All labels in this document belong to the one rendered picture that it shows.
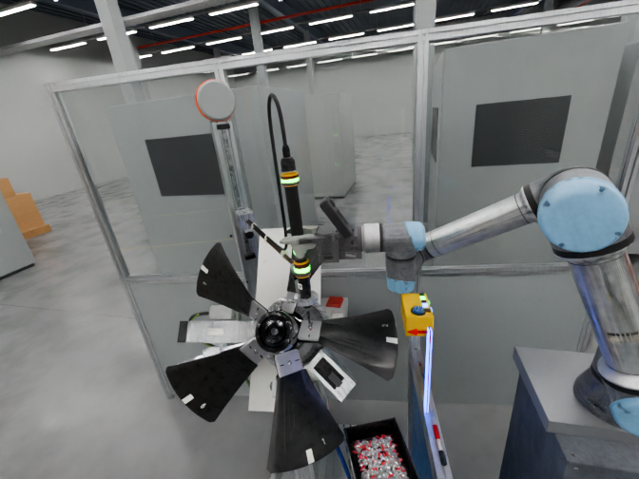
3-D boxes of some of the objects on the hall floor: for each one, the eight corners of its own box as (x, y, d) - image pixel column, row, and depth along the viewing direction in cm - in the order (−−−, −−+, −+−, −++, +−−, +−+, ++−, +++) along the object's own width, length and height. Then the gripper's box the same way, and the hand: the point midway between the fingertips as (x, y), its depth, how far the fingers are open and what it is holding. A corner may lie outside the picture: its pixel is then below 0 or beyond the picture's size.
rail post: (406, 466, 165) (408, 352, 135) (415, 466, 164) (417, 352, 135) (408, 473, 161) (409, 358, 132) (416, 474, 161) (419, 358, 131)
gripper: (363, 266, 76) (280, 269, 79) (362, 245, 88) (290, 248, 91) (361, 234, 73) (275, 239, 76) (361, 217, 84) (286, 220, 88)
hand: (286, 234), depth 82 cm, fingers open, 6 cm apart
